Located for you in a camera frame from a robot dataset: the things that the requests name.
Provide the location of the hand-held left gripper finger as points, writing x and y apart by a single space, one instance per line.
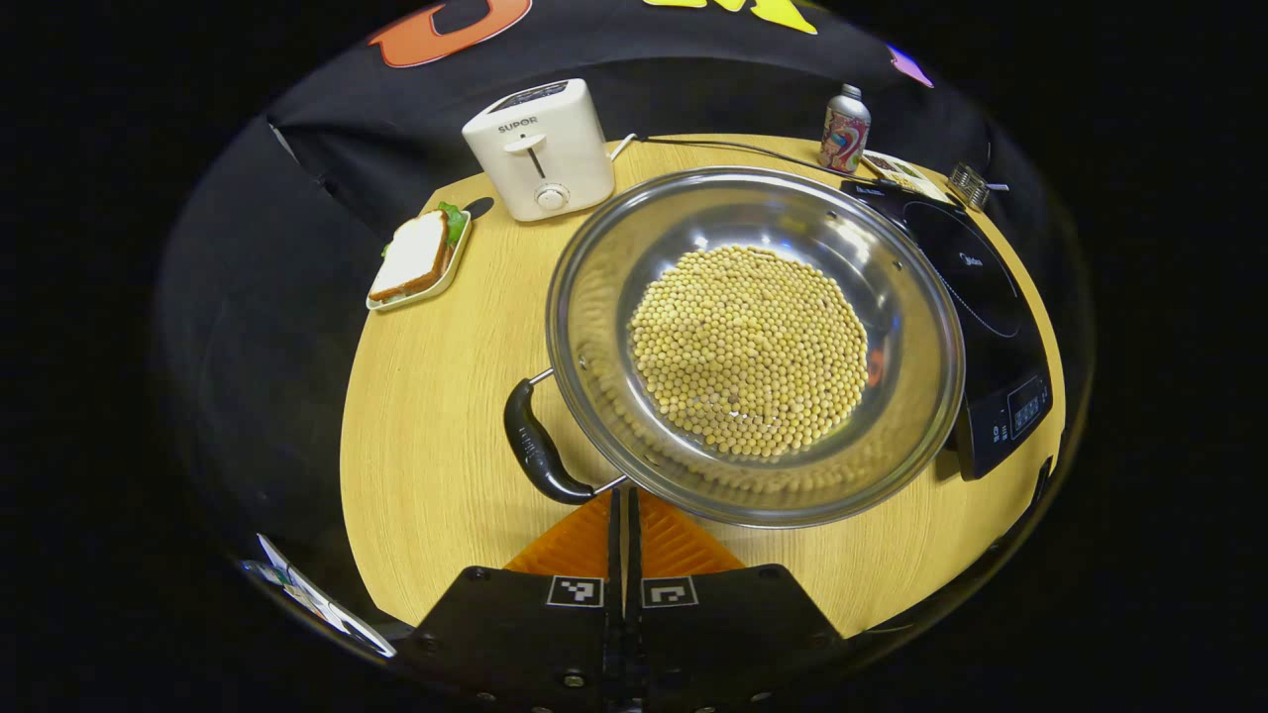
615 545
635 545

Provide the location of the black induction cooktop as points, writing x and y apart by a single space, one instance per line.
991 297

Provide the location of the pile of soybeans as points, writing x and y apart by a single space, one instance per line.
748 352

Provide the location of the small white rectangular plate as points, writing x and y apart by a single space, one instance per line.
436 285

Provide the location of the white toaster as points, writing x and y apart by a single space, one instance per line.
555 149

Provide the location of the white divided dish of beans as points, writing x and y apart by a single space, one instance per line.
906 176

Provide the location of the silver printed drink bottle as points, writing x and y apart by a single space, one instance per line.
844 134

